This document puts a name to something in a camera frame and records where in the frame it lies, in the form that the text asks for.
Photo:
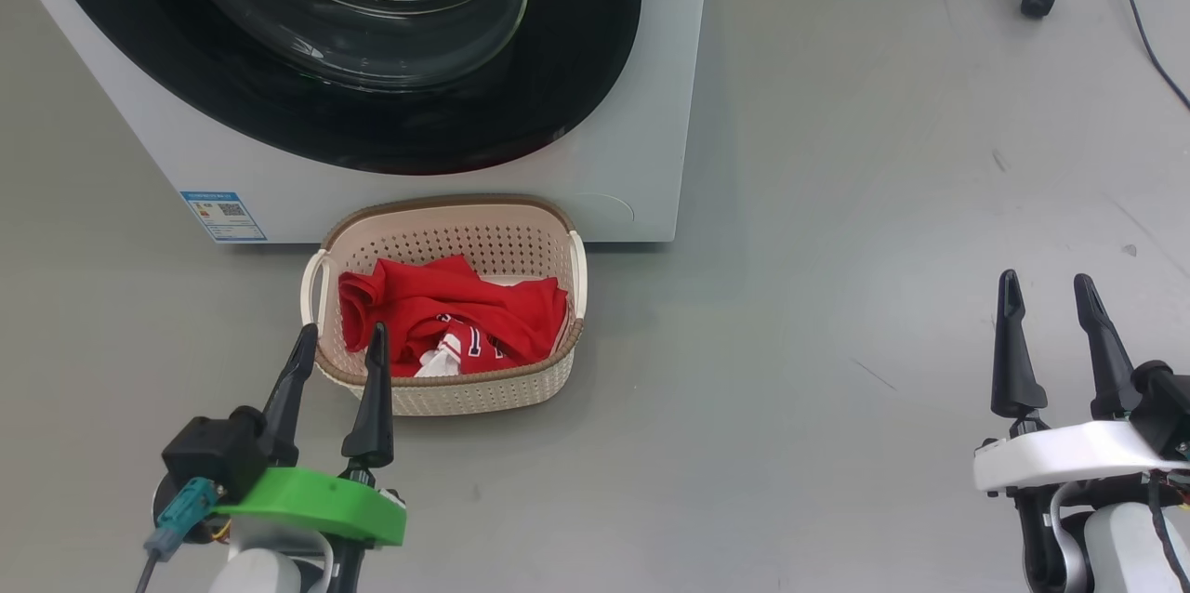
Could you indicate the blue white energy label sticker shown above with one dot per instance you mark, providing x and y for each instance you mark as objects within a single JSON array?
[{"x": 223, "y": 217}]

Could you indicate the round glass washing machine door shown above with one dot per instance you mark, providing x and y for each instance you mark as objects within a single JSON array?
[{"x": 558, "y": 63}]

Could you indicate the white washing machine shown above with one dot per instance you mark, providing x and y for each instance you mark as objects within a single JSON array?
[{"x": 632, "y": 110}]

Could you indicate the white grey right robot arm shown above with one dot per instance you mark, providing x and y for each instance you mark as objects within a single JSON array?
[{"x": 1116, "y": 546}]

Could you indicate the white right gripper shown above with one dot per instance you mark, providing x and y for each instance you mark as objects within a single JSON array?
[{"x": 1069, "y": 454}]

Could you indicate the red and white jersey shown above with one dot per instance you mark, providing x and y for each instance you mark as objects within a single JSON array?
[{"x": 502, "y": 314}]

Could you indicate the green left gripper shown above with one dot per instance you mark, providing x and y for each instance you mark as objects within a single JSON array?
[{"x": 325, "y": 505}]

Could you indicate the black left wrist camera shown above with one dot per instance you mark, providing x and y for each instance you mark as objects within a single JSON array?
[{"x": 218, "y": 454}]

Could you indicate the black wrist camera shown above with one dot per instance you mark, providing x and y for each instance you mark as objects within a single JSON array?
[
  {"x": 1167, "y": 407},
  {"x": 218, "y": 454}
]

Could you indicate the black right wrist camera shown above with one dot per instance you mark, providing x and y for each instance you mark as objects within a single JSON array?
[{"x": 1167, "y": 407}]

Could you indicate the cream perforated laundry basket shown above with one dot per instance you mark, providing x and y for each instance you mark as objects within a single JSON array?
[{"x": 465, "y": 393}]

